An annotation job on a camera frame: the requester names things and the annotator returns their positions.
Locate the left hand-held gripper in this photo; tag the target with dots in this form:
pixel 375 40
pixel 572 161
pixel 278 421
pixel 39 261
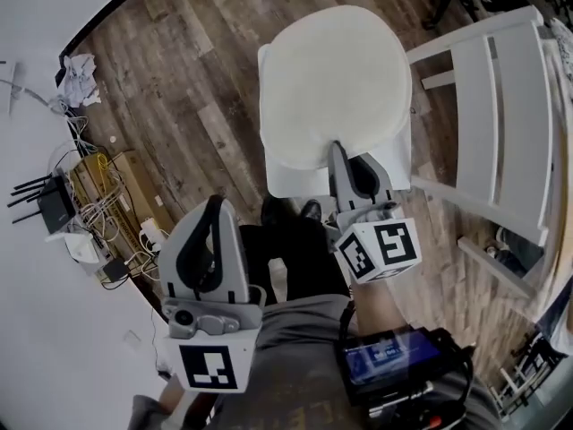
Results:
pixel 210 365

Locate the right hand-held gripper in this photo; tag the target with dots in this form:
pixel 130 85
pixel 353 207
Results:
pixel 394 244

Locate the white round cushion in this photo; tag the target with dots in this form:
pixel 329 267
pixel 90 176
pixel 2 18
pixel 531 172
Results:
pixel 336 83

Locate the white wooden chair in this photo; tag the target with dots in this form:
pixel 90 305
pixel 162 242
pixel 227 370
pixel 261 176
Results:
pixel 515 128

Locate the person's right forearm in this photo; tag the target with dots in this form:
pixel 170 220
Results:
pixel 380 307

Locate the person's left forearm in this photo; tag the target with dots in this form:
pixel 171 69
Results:
pixel 174 401

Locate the person's black shoe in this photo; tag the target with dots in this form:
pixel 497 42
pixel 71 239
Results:
pixel 274 211
pixel 311 208

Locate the white power strip with plugs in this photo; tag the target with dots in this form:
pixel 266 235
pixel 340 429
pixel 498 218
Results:
pixel 151 235

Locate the small black box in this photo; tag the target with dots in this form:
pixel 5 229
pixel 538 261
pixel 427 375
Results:
pixel 115 269

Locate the person's black trousers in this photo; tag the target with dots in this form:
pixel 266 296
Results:
pixel 291 249

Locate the brown cardboard box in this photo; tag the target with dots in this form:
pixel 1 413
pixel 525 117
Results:
pixel 134 186

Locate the white flat router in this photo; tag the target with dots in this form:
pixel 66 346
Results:
pixel 80 249

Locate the person's grey shirt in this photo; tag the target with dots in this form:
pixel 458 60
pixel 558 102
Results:
pixel 295 352

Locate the black router with antennas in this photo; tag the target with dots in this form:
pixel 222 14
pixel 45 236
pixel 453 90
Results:
pixel 53 206

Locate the black screen device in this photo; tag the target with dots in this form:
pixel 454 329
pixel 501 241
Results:
pixel 389 361

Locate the crumpled white paper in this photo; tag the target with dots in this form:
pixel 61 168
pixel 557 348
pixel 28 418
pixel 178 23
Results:
pixel 80 79

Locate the white printed paper sheet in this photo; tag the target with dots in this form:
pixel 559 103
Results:
pixel 17 88

